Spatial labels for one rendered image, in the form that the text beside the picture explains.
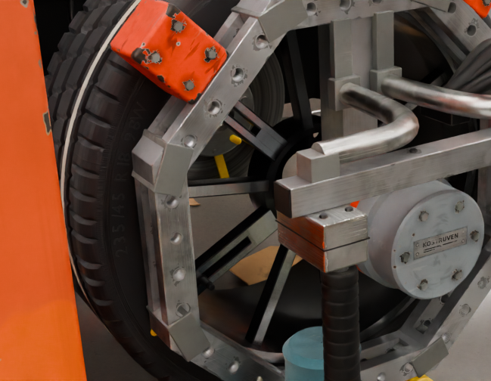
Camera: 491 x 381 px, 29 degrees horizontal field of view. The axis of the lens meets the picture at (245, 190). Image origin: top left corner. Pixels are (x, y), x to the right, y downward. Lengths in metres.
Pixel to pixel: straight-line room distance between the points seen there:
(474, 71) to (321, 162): 0.30
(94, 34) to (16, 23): 0.36
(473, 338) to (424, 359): 1.28
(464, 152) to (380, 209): 0.13
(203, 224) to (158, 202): 2.30
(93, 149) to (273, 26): 0.24
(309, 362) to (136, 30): 0.40
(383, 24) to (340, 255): 0.33
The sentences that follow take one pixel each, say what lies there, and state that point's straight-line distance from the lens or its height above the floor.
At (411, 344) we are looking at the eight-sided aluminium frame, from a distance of 1.33.
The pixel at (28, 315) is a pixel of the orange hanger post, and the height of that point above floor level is 0.88.
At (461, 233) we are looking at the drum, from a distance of 1.07.
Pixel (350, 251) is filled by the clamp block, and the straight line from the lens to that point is 0.89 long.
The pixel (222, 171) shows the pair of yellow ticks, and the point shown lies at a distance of 1.66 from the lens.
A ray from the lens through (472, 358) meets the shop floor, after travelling 2.51.
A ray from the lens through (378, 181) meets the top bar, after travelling 0.92.
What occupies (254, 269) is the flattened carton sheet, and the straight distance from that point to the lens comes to 2.92.
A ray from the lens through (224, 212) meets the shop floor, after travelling 3.42.
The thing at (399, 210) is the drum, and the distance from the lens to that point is 1.03.
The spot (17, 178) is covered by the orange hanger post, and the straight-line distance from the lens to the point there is 0.86.
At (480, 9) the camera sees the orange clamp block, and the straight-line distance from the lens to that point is 1.21.
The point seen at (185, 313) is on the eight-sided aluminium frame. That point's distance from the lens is 1.09.
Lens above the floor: 1.29
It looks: 21 degrees down
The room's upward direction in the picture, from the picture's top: 4 degrees counter-clockwise
